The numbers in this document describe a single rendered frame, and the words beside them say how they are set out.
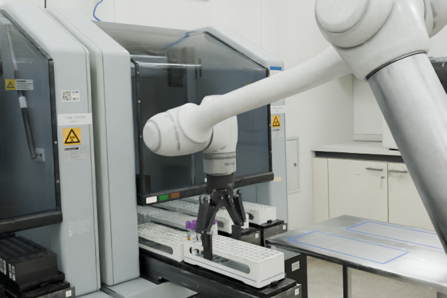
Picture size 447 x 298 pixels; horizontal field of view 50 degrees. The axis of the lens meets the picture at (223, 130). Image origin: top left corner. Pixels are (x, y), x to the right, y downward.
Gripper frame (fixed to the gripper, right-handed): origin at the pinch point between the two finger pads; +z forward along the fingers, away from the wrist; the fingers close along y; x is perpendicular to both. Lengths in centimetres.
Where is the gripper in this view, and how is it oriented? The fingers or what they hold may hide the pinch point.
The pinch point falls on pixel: (222, 246)
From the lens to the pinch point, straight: 134.5
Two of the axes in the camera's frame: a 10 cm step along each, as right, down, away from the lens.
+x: -6.8, -0.1, 7.3
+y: 7.3, -0.6, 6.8
